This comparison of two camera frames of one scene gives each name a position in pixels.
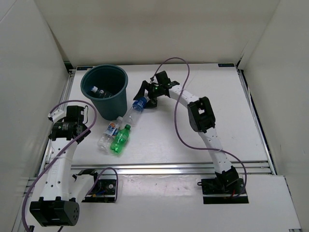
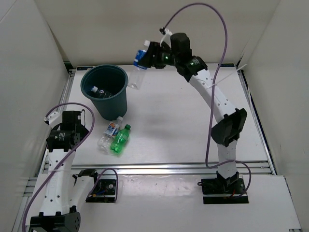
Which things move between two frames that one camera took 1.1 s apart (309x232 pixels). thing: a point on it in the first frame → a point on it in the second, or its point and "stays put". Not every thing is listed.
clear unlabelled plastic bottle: x=101 y=93 stays put
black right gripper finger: x=152 y=103 → x=147 y=59
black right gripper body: x=155 y=91 → x=162 y=57
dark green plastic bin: x=107 y=85 stays put
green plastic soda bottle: x=120 y=138 stays put
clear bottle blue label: x=137 y=107 → x=137 y=75
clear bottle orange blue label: x=104 y=142 stays put
